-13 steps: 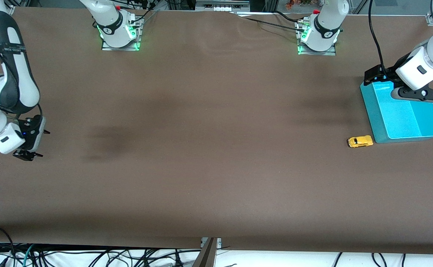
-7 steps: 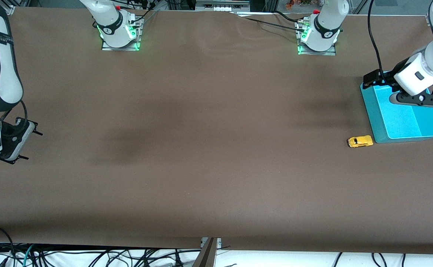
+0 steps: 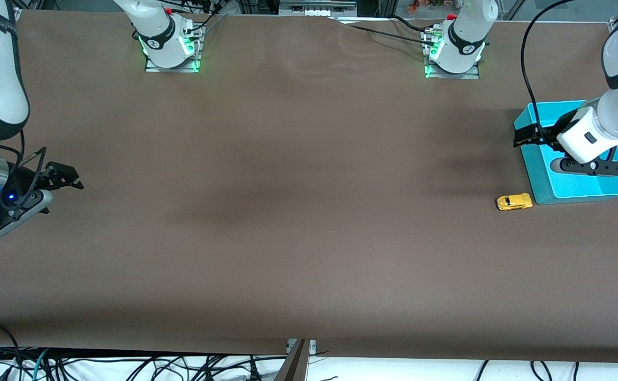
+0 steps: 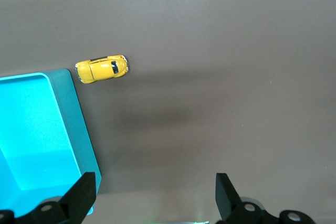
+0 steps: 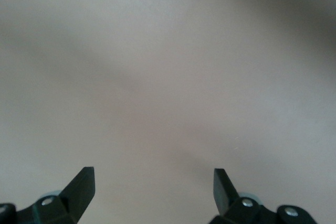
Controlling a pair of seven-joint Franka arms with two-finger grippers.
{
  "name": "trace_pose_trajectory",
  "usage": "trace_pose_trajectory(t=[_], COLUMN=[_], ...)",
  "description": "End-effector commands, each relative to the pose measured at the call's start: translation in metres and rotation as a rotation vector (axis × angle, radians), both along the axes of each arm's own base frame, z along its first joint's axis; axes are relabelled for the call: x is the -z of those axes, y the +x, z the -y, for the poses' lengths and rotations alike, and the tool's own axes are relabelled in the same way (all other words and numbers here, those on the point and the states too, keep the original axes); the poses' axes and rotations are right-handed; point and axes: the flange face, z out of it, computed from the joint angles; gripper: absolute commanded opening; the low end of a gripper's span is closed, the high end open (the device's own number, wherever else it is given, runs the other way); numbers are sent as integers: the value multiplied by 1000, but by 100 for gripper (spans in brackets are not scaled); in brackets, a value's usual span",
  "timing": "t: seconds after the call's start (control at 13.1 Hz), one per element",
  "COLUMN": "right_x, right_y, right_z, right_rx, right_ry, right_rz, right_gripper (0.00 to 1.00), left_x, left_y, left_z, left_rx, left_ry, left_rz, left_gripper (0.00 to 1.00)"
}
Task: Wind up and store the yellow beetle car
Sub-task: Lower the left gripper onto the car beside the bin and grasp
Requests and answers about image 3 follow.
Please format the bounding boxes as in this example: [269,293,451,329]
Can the yellow beetle toy car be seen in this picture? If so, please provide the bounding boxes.
[495,193,534,212]

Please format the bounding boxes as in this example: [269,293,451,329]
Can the teal plastic bin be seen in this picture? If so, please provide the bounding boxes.
[514,100,618,206]

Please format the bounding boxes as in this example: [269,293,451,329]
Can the brown table mat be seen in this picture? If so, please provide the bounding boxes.
[0,10,618,364]

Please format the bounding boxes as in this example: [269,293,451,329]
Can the white power strip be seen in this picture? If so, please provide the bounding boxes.
[279,0,357,17]

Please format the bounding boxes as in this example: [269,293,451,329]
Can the dark metal table strut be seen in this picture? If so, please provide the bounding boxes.
[274,339,311,381]

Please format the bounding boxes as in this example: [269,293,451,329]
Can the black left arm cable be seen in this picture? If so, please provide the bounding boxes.
[520,0,577,136]

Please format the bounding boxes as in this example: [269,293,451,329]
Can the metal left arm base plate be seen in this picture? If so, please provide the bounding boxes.
[424,29,481,80]

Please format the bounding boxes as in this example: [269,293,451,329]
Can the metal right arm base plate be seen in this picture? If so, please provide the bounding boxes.
[144,24,204,74]

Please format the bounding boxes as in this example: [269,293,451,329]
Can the short black table cable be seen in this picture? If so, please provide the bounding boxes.
[391,14,432,31]

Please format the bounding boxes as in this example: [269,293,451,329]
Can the long black table cable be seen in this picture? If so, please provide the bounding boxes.
[330,16,440,46]

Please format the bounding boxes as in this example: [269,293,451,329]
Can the teal floor cable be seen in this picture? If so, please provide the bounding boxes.
[32,348,51,381]

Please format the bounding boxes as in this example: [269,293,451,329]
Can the black floor cable tangle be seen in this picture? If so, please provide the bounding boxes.
[49,353,268,381]

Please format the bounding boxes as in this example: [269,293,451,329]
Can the black base plug cable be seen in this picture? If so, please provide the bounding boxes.
[184,0,228,35]

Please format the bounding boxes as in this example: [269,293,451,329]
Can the small metal table bracket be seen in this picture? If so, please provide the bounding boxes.
[286,338,318,355]

